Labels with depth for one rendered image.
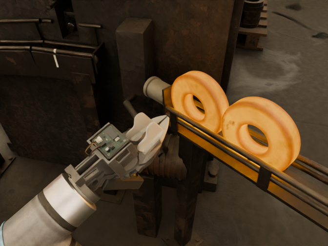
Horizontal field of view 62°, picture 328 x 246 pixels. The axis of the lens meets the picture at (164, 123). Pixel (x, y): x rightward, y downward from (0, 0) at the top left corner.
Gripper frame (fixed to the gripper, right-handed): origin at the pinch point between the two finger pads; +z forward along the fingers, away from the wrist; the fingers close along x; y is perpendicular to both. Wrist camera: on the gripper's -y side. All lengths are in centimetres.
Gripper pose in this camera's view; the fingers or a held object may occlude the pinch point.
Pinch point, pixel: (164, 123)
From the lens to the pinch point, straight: 55.8
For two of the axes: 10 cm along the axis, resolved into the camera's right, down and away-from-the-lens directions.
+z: 7.1, -6.5, 2.5
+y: -2.3, -5.6, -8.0
